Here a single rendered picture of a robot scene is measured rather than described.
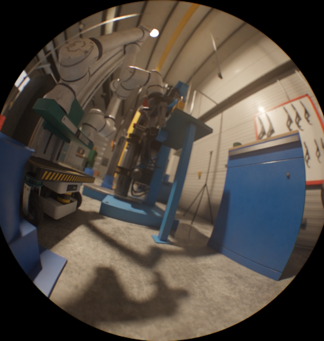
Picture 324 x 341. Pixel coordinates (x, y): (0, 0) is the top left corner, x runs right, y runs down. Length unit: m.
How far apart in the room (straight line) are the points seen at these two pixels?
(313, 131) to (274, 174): 1.61
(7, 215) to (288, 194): 1.10
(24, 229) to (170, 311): 0.49
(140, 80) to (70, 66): 0.34
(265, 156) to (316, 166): 1.31
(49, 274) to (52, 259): 0.08
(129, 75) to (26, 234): 0.69
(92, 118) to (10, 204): 0.89
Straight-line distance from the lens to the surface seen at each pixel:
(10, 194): 0.32
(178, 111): 0.99
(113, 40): 0.76
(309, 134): 2.32
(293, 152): 0.91
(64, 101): 0.64
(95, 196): 1.64
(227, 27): 6.75
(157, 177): 1.74
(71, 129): 0.75
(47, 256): 0.54
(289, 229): 0.83
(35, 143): 0.83
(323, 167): 2.12
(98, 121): 1.06
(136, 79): 0.60
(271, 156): 0.94
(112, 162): 3.03
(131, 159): 1.69
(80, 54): 0.57
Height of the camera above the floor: 0.38
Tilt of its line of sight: 10 degrees up
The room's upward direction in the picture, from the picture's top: 16 degrees clockwise
